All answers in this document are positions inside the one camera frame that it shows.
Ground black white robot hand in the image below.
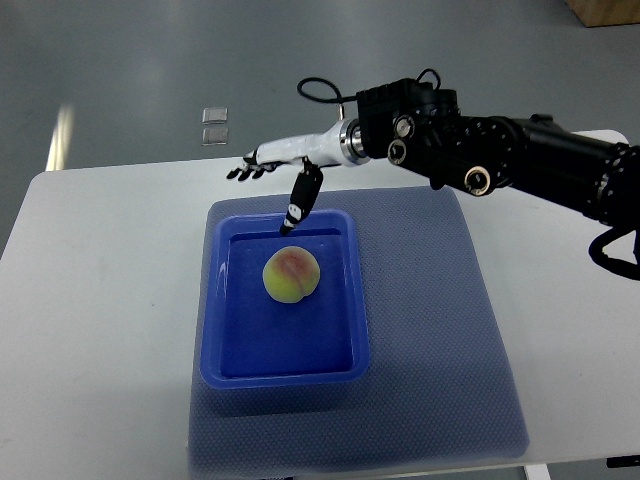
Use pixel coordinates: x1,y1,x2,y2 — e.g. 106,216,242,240
227,119,369,236

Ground green red peach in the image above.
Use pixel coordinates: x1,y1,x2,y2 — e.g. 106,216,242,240
262,246,320,304

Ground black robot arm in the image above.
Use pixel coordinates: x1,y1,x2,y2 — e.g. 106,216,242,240
355,77,639,280

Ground lower metal floor plate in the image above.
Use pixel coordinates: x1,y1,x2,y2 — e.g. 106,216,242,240
201,127,229,146

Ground metal floor plate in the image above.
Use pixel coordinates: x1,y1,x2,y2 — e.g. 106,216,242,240
201,127,229,146
201,107,228,125

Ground upper metal floor plate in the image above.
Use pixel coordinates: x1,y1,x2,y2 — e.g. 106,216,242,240
201,107,228,125

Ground blue plastic tray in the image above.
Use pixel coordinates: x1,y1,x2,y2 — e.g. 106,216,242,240
198,209,370,390

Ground blue grey textured mat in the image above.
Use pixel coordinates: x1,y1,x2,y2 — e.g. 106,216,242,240
188,187,529,479

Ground wooden box corner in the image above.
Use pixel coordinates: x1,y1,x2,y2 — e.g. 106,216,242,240
565,0,639,28

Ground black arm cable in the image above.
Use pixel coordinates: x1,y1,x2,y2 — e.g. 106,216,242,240
296,76,359,107

